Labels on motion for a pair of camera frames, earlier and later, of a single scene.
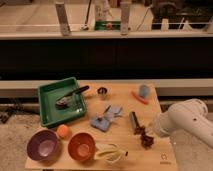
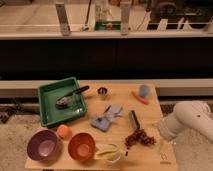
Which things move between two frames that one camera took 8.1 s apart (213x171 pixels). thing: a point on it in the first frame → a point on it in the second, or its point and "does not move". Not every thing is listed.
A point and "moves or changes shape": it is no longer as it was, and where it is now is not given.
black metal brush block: (134, 121) does not move
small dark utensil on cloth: (99, 119) does not move
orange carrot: (141, 99) does not move
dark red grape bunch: (145, 140) moves or changes shape
